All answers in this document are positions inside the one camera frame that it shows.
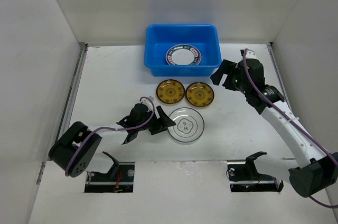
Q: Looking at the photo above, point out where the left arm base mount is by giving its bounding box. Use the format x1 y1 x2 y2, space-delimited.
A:
84 162 135 193

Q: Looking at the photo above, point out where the lettered rim plate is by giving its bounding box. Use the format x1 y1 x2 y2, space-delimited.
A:
165 44 202 66

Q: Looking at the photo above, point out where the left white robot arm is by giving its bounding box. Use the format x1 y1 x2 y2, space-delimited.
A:
48 102 176 180

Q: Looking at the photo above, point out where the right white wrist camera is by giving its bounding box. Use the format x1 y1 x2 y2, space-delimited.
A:
240 48 257 60

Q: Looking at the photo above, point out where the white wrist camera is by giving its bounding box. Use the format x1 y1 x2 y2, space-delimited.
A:
240 48 257 60
140 96 155 110

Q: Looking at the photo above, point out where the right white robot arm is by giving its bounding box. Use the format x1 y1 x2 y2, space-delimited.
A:
211 59 337 198

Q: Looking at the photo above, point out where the blue plastic bin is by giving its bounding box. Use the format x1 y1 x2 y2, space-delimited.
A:
144 24 222 77

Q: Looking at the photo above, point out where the yellow patterned plate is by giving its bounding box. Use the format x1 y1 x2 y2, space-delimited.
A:
156 79 185 105
185 82 215 108

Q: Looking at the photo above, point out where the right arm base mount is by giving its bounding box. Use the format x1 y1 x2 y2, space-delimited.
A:
226 161 284 193

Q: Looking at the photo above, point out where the white plate green rim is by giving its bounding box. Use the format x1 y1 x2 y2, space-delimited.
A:
168 107 205 144

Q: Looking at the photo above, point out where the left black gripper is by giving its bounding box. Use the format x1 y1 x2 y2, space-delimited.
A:
137 106 175 134

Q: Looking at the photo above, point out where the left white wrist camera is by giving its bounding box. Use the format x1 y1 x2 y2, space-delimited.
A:
140 96 155 110

